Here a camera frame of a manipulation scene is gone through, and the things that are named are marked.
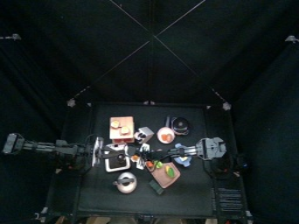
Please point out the yellow orange toy squash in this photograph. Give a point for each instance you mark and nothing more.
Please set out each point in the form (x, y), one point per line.
(135, 158)

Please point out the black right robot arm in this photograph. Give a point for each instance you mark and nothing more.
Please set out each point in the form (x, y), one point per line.
(187, 152)

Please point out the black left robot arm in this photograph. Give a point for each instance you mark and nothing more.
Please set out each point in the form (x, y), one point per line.
(42, 145)

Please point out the small orange toy vegetable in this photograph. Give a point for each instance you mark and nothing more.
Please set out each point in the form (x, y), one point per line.
(149, 164)

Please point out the wooden toy cutting board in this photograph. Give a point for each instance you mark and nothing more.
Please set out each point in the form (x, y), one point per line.
(121, 136)

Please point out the grey toy toaster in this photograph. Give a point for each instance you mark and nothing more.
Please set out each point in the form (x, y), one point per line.
(144, 134)

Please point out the silver toy kettle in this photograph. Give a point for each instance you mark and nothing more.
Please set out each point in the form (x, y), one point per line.
(125, 183)

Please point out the round toy bread slice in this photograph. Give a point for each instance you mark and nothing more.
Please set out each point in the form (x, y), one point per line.
(124, 130)
(115, 124)

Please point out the green yellow toy vegetable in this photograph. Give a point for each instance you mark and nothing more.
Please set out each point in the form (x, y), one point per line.
(169, 171)

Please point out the pink toy tray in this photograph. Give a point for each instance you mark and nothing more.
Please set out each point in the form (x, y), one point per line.
(163, 179)

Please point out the orange toy food slices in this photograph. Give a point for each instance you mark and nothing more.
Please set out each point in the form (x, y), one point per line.
(167, 137)

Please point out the dark green sponge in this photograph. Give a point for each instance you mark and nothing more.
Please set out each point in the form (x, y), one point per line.
(156, 187)

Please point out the white toy frying pan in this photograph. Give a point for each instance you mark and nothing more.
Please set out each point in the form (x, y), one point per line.
(164, 131)

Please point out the blue toy pot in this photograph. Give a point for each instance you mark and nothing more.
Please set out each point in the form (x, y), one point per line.
(183, 161)

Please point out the black toy pot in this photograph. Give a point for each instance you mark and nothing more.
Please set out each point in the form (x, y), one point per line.
(180, 125)

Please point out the silver frame bracket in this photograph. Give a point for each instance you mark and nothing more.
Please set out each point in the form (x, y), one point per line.
(148, 102)
(71, 102)
(291, 38)
(225, 106)
(14, 37)

